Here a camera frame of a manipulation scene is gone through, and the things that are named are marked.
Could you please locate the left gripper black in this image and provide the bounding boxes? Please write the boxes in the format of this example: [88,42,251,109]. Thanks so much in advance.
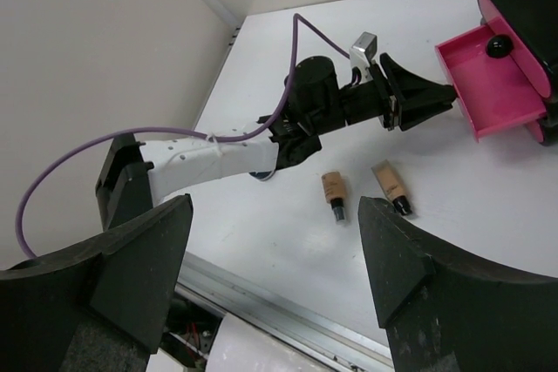
[340,53,456,132]

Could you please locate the beige foundation tube right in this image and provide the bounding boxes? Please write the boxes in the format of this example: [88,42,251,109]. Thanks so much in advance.
[371,160,414,216]

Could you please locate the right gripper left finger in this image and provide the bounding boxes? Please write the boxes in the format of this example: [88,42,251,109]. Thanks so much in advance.
[1,195,193,371]

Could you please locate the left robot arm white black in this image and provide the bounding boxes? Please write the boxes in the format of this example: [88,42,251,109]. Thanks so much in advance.
[95,53,457,230]

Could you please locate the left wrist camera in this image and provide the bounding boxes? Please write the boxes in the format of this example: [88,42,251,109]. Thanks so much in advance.
[349,31,378,69]

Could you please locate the navy round powder jar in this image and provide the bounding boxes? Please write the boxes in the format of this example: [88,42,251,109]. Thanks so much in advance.
[249,171,275,181]

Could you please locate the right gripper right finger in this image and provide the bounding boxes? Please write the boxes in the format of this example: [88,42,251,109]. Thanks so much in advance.
[357,197,557,371]

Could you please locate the aluminium front rail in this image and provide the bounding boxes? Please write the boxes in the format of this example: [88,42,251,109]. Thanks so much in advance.
[175,252,394,371]

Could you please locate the black drawer organizer case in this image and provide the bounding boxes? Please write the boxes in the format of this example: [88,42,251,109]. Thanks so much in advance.
[486,0,557,126]

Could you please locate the beige foundation bottle left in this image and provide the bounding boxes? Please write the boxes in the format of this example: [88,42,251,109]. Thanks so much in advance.
[321,171,348,224]

